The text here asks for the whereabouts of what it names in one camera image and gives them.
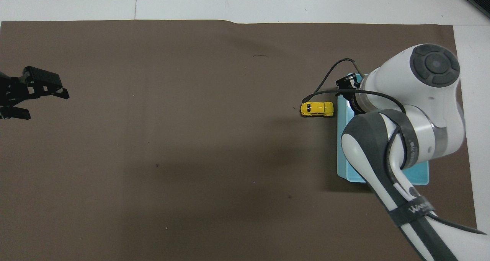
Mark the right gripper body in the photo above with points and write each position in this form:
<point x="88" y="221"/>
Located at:
<point x="346" y="84"/>

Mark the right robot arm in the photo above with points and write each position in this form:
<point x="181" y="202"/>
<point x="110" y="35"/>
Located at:
<point x="421" y="111"/>

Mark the yellow toy beetle car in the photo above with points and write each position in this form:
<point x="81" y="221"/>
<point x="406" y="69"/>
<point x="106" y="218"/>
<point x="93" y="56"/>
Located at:
<point x="317" y="108"/>

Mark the light blue plastic tray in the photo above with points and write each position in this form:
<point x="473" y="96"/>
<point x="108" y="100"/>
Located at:
<point x="417" y="175"/>

